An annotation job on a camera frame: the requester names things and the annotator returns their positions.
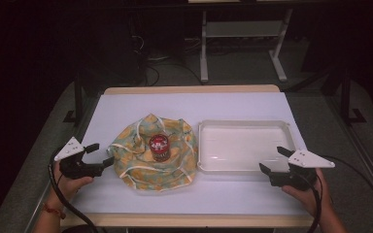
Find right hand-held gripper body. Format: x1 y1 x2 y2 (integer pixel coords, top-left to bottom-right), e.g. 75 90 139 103
269 149 336 191

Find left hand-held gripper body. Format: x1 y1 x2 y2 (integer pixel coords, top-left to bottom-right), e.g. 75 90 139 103
53 136 106 180

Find white plastic tray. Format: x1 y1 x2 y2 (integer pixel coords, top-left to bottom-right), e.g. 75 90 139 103
196 118 297 174

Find red round tin can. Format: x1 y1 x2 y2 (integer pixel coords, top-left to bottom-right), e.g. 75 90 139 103
149 133 172 163

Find yellow green patterned cloth bag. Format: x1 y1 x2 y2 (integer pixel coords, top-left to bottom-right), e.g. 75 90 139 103
107 113 199 193

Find person's left hand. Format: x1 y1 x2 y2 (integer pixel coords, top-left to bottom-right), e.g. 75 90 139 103
49 161 95 209

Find person's right hand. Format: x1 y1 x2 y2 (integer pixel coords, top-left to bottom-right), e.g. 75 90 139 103
281 168 333 217

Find black metal stand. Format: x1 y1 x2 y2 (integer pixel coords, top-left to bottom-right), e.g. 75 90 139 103
62 72 85 128
322 66 367 126

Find white table sheet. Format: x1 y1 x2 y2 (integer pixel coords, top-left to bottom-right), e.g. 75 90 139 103
72 91 309 216

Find thick black gripper cable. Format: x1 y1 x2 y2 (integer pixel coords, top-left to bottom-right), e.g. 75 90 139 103
48 148 99 233
297 173 323 233

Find red string bracelet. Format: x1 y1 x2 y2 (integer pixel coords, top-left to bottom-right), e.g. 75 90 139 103
42 202 67 220

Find thin black cable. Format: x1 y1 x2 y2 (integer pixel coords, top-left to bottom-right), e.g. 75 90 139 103
320 154 373 233

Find black floor cables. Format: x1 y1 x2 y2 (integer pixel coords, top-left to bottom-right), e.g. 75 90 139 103
132 32 206 87

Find white metal stand frame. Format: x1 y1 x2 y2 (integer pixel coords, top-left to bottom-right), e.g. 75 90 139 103
199 8 294 83

